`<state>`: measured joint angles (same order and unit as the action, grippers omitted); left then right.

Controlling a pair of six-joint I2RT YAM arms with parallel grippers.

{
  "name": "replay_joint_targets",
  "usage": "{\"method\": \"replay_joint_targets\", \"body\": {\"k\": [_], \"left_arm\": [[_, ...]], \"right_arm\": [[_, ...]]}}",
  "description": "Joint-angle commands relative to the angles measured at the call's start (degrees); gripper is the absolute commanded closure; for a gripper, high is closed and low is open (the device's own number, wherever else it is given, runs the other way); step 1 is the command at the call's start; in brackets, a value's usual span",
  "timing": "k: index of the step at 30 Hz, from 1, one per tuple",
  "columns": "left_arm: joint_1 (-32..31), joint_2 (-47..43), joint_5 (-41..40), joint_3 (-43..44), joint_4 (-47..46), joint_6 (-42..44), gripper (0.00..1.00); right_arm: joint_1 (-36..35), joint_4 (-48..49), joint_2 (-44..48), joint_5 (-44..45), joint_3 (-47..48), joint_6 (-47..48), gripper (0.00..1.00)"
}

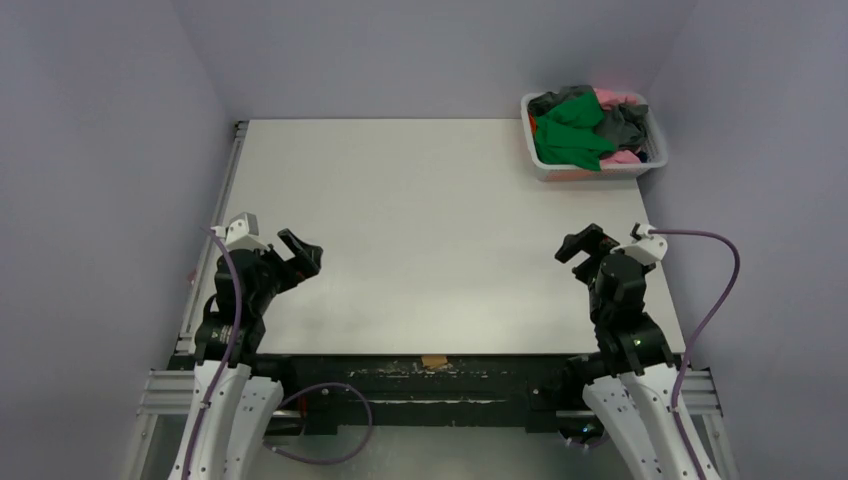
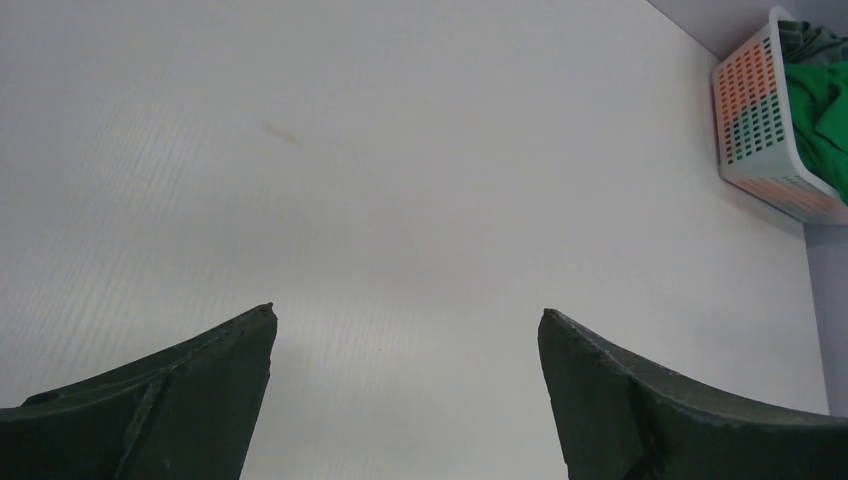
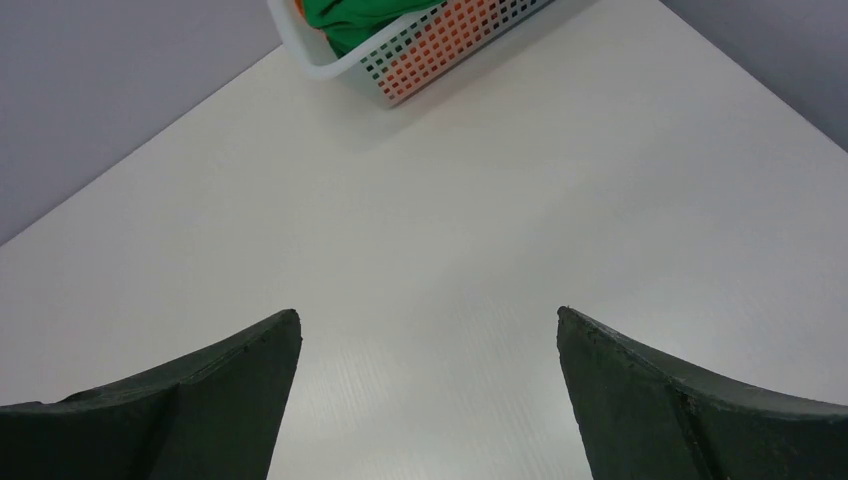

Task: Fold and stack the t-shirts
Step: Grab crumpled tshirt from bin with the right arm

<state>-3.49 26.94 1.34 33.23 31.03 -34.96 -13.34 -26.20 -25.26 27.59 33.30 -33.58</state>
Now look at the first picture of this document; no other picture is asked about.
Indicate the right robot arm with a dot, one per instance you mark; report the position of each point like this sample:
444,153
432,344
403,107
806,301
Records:
633,383

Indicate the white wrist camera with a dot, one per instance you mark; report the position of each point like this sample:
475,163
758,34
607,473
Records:
646,247
242,233

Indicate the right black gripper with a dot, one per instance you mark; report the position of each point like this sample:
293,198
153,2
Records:
592,253

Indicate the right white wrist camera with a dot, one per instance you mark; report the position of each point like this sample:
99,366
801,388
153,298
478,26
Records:
646,247

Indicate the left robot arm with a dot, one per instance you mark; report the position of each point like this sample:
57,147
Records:
225,347

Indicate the aluminium frame rail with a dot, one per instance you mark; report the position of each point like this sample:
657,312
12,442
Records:
169,393

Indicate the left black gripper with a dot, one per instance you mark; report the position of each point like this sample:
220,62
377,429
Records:
306,255

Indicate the pink t shirt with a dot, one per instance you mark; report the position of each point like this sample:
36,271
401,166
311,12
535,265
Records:
623,125

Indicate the brown tape piece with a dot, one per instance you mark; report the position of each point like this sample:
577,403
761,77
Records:
434,362

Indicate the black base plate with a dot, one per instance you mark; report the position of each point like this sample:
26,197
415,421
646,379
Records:
537,393

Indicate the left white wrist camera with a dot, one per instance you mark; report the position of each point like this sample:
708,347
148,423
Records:
242,233

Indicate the green t shirt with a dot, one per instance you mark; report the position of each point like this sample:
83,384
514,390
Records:
565,134

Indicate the left side aluminium rail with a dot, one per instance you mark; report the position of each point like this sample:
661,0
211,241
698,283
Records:
200,282

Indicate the white laundry basket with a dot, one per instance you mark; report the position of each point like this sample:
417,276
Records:
655,150

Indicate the grey t shirt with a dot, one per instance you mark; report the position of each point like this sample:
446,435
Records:
546,101

